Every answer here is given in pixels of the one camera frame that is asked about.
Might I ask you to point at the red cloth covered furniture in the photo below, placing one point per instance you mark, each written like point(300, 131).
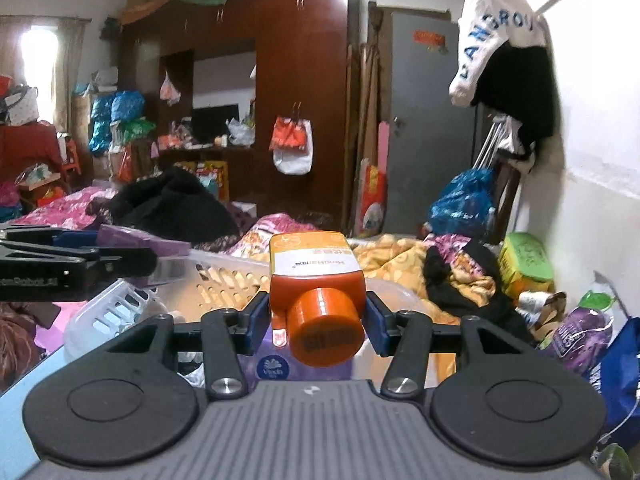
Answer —
point(25, 145)

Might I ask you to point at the white metal folding rack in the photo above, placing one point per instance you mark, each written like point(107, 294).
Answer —
point(492, 140)

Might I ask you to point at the black floral garment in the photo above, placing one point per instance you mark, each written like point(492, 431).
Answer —
point(460, 280)

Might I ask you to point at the green box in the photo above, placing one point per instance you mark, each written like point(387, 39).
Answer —
point(525, 257)

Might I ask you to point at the red yellow sack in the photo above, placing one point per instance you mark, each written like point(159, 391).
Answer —
point(374, 200)

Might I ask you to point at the purple printed bag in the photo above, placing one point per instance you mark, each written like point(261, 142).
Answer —
point(580, 335)

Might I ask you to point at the pink floral blanket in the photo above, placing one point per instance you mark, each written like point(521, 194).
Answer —
point(65, 210)

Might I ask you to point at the blue printed bag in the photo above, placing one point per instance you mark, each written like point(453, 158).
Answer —
point(620, 370)

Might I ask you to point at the silver foil bag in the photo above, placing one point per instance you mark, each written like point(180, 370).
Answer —
point(537, 302)

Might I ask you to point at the orange white hanging bag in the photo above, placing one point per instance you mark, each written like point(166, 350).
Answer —
point(292, 140)

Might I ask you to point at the black hanging garment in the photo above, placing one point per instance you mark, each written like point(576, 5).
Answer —
point(520, 90)

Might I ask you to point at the dark blue plastic bag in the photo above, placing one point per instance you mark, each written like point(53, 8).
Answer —
point(462, 205)

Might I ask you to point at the orange bottle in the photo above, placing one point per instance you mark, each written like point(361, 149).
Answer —
point(315, 270)

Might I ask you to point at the red door decoration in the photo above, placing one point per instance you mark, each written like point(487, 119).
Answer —
point(430, 40)

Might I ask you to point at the black garment pile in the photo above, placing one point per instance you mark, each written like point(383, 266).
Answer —
point(170, 205)

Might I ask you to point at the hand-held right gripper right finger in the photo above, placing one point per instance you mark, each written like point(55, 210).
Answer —
point(376, 325)

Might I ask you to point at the white plastic basket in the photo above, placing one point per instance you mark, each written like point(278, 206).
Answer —
point(120, 305)

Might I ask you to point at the wooden planks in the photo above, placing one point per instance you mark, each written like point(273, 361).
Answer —
point(362, 110)

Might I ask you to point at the grey door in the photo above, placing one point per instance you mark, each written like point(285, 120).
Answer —
point(425, 110)

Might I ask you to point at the white printed hanging garment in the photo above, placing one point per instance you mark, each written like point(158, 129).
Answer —
point(480, 25)

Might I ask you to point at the yellow orange blanket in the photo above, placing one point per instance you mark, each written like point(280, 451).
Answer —
point(400, 260)

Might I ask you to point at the brown wooden wardrobe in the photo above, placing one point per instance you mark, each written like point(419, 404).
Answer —
point(300, 60)

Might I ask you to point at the thin purple packet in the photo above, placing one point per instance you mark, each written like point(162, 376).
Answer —
point(150, 245)

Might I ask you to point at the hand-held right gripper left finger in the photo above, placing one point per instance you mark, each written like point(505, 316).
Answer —
point(259, 320)

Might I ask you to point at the white patterned tote bag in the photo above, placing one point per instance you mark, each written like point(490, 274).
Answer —
point(22, 107)

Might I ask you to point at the beige curtain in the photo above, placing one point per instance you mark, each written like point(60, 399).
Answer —
point(70, 60)

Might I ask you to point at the blue patterned plastic bag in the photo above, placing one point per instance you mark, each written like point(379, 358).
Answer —
point(100, 125)
point(127, 105)

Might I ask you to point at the white pink hanging bag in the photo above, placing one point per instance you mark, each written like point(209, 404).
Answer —
point(169, 91)

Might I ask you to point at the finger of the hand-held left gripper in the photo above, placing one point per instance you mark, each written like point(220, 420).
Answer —
point(125, 262)
point(75, 239)

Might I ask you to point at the green plastic bag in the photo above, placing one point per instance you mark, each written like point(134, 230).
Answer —
point(139, 130)

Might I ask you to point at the pink board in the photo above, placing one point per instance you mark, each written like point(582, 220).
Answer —
point(384, 145)

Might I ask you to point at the black television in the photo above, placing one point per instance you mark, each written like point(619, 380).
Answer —
point(212, 122)

